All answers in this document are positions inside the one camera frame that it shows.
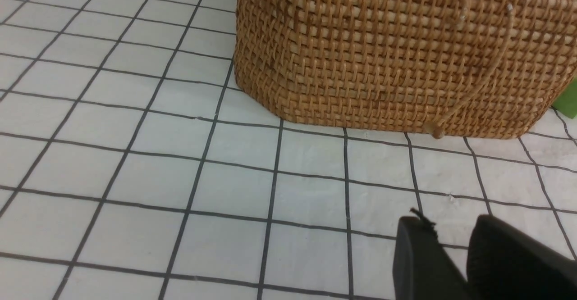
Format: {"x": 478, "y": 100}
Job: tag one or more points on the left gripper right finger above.
{"x": 504, "y": 263}

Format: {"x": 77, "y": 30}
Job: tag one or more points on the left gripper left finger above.
{"x": 422, "y": 270}

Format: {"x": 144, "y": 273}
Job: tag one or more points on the green foam cube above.
{"x": 566, "y": 103}

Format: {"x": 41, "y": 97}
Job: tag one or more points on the woven rattan basket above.
{"x": 480, "y": 68}

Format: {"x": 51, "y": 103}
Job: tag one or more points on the white grid tablecloth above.
{"x": 134, "y": 168}

